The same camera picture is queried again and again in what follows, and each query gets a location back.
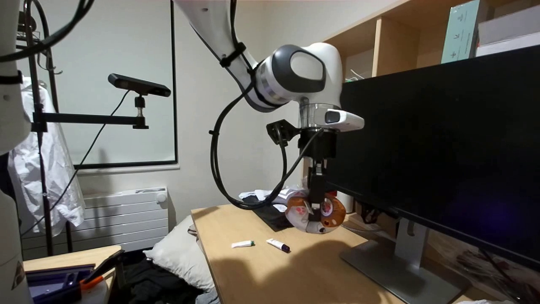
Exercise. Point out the white radiator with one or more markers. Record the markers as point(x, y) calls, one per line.
point(133, 221)

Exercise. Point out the black clothes pile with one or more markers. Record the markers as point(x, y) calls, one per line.
point(138, 281)

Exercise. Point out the black computer monitor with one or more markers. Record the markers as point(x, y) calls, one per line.
point(454, 148)

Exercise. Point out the orange grey plush toy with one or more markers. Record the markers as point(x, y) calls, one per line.
point(314, 219)

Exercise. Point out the white cup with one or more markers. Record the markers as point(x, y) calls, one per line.
point(346, 202)

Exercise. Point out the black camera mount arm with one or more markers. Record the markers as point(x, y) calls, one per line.
point(136, 123)

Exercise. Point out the black camera bar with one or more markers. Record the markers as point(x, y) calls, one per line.
point(138, 86)

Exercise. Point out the silver monitor stand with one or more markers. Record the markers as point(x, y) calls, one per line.
point(396, 268)

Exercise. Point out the white hanging coat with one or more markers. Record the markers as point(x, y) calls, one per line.
point(33, 168)

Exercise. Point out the white tube green cap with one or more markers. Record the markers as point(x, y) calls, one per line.
point(243, 244)

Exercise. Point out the white tube dark cap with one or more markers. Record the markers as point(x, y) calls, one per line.
point(280, 246)

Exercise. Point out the black tray with papers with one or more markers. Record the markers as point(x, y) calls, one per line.
point(271, 216)

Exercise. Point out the wooden shelf unit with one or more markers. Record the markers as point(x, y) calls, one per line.
point(408, 37)

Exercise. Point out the white pillow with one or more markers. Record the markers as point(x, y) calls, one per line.
point(180, 254)

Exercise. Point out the teal book on shelf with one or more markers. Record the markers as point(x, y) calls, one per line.
point(460, 31)

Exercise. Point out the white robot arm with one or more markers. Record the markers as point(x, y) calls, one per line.
point(312, 77)

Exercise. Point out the wooden side table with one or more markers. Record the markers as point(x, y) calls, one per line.
point(77, 278)

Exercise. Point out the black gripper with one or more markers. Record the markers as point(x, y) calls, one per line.
point(319, 148)

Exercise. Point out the grey box on shelf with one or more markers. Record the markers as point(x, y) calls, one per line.
point(508, 33)

